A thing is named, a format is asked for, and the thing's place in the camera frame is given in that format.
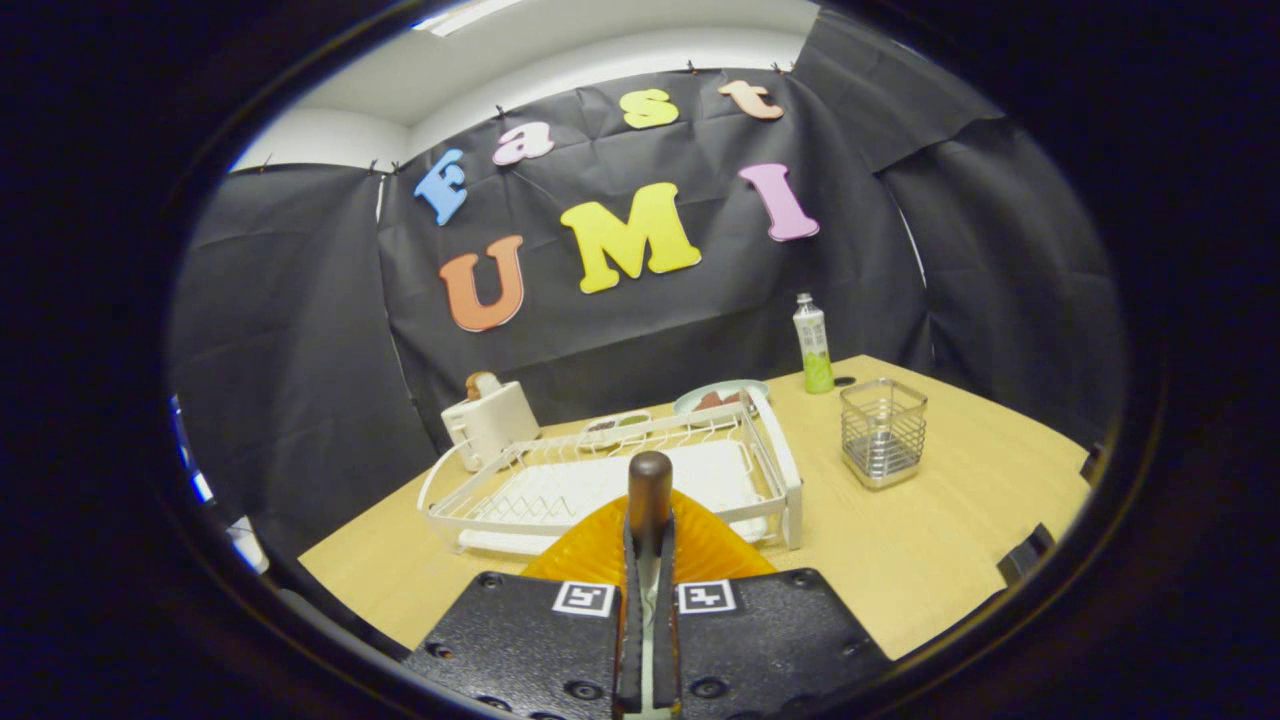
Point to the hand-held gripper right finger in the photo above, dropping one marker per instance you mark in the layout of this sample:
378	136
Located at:
668	650

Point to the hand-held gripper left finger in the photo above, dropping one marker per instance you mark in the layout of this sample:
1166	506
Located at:
628	660

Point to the small dish with food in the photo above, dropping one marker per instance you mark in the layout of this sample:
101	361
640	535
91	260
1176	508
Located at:
615	425

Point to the small green plate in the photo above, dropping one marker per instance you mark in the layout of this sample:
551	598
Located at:
745	386

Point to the reddish brown food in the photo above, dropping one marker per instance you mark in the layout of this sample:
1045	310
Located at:
712	400

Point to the white toaster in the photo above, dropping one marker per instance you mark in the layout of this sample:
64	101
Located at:
495	425

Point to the brown bread slice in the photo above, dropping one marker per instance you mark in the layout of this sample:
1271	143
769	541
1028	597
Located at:
482	385

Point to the green label plastic bottle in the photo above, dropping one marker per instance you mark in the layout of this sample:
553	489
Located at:
815	345

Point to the dark block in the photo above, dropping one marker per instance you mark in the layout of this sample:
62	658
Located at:
1028	555

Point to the lit blue screen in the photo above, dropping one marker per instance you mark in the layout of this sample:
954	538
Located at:
198	480

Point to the ceiling light panel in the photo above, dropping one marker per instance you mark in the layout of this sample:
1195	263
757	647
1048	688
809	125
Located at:
470	15

